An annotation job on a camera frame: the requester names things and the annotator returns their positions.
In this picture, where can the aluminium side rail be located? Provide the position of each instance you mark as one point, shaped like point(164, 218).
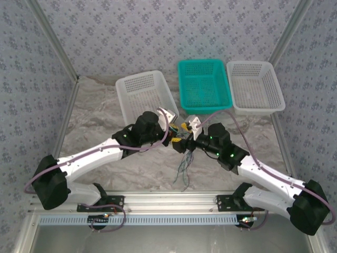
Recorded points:
point(63, 129)
point(283, 147)

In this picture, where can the aluminium corner post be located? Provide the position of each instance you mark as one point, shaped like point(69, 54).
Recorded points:
point(54, 39)
point(292, 26)

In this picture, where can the aluminium frame strut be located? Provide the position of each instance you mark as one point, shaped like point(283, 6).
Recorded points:
point(25, 237)
point(319, 245)

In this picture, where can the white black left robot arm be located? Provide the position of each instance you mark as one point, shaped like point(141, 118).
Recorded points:
point(87, 160)

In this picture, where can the controller board with LED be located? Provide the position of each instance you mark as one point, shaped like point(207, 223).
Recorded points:
point(246, 220)
point(98, 220)

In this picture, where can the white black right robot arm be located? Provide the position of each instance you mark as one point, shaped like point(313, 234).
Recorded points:
point(266, 174)

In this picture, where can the grey metal panel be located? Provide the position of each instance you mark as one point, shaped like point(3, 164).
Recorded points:
point(168, 239)

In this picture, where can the teal perforated plastic basket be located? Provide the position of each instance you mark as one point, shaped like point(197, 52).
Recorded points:
point(202, 87)

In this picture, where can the white perforated plastic basket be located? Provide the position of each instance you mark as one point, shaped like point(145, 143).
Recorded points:
point(142, 89)
point(255, 87)

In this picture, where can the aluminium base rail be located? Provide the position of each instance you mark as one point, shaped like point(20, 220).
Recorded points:
point(168, 201)

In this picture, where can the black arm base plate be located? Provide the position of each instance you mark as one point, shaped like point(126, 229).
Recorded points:
point(116, 201)
point(223, 203)

